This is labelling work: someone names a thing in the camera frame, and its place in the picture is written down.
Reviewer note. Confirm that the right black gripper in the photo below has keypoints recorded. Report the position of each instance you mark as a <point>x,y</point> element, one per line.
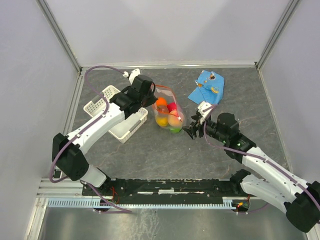
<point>198,126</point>

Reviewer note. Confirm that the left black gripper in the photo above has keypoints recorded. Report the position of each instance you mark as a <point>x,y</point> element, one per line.
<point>152,99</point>

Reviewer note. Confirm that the peach toy fruit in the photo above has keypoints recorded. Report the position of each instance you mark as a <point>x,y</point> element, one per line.
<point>174,121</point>

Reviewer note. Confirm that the green watermelon toy ball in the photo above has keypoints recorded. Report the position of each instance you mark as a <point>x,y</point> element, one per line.
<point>175,129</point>

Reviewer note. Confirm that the orange toy fruit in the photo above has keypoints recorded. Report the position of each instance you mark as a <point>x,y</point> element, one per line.
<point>161,101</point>

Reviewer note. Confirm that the red apple toy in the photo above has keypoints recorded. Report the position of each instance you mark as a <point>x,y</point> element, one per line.
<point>172,106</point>

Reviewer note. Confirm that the clear zip bag orange zipper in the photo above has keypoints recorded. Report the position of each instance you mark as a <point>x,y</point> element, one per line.
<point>169,95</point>

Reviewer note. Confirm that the yellow lemon toy fruit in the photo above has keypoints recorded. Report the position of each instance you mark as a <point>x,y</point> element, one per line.
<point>161,121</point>

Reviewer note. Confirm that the white perforated plastic basket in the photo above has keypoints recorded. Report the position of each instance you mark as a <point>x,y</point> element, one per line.
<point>122,131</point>

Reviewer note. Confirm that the brown kiwi toy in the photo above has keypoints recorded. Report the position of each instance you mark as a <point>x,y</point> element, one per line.
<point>162,110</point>

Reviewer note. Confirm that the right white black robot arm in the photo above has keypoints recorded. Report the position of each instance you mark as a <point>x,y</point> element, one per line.
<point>297,198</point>

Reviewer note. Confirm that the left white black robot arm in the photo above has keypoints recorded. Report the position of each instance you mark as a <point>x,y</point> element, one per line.
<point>68,151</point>

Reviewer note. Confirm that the blue patterned cloth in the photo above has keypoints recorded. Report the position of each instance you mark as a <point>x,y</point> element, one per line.
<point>209,88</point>

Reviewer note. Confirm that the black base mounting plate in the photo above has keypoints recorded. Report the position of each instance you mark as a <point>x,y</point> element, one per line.
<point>167,191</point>

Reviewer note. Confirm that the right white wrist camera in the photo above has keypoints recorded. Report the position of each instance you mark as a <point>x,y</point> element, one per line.
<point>204,109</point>

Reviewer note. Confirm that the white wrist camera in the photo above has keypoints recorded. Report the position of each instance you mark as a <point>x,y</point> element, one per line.
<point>204,109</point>
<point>131,75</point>

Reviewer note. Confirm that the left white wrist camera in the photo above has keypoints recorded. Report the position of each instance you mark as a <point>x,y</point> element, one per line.
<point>131,75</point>

